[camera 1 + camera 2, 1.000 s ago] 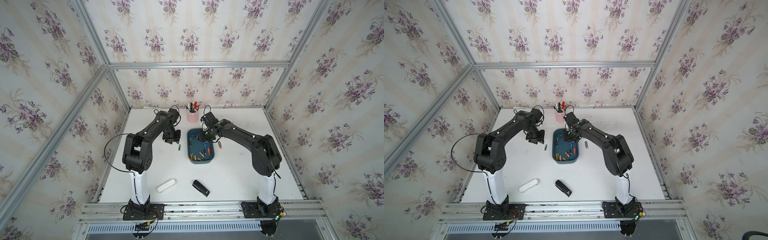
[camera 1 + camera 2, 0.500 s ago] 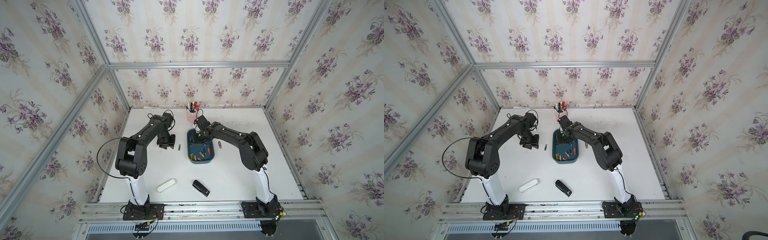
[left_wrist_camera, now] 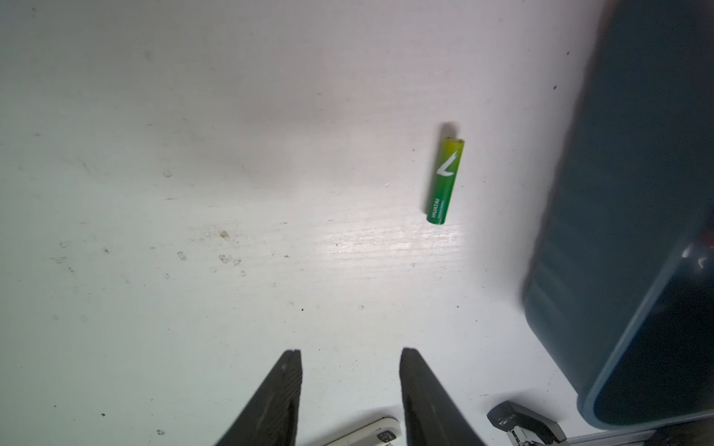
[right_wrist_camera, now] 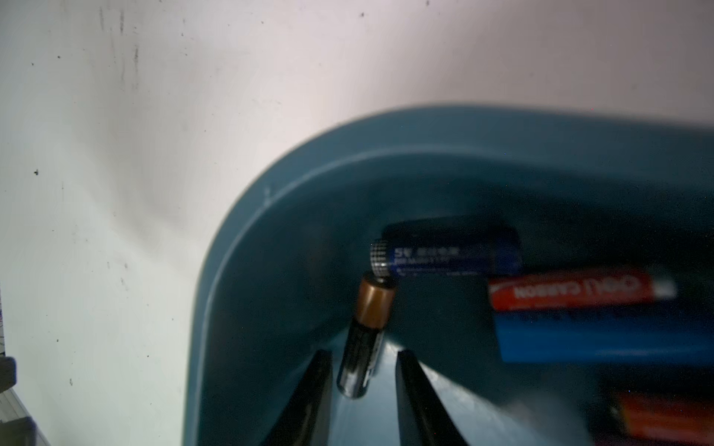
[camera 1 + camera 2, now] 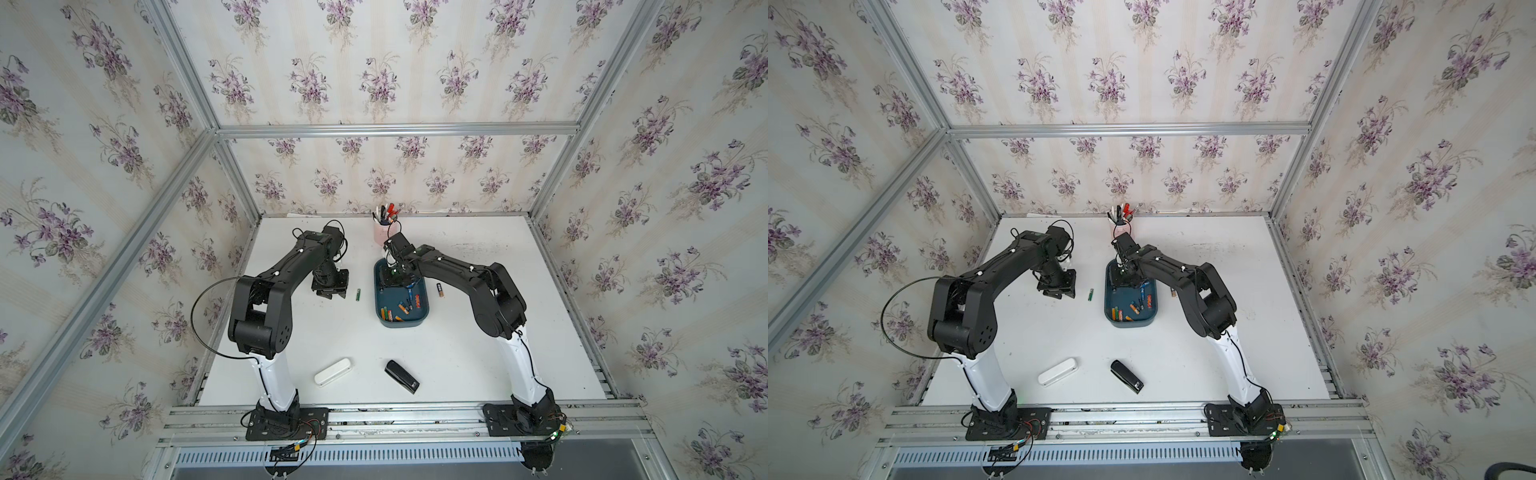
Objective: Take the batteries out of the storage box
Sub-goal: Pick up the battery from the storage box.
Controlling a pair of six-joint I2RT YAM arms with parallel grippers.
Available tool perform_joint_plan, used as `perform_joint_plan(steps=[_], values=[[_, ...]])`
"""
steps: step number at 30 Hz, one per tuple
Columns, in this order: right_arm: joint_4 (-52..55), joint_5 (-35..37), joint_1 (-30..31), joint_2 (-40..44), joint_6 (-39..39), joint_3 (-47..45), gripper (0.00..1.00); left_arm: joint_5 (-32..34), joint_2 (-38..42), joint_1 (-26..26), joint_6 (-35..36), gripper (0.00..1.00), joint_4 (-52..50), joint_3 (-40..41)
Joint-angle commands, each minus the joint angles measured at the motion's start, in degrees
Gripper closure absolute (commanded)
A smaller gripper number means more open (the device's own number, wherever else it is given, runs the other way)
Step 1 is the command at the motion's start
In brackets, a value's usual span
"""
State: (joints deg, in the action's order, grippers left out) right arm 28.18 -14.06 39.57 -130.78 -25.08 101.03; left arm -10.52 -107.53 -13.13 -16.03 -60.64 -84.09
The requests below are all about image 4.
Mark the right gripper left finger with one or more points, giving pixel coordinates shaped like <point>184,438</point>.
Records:
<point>305,419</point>

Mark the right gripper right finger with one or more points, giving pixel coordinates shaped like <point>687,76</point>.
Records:
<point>422,418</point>

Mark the teal plastic storage box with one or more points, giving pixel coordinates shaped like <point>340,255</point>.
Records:
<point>282,277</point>

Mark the dark blue battery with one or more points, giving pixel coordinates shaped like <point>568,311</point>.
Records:
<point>448,246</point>

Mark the red carbon battery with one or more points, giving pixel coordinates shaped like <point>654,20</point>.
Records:
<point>583,288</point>

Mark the red battery in corner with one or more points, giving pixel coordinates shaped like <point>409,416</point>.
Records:
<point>663,418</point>

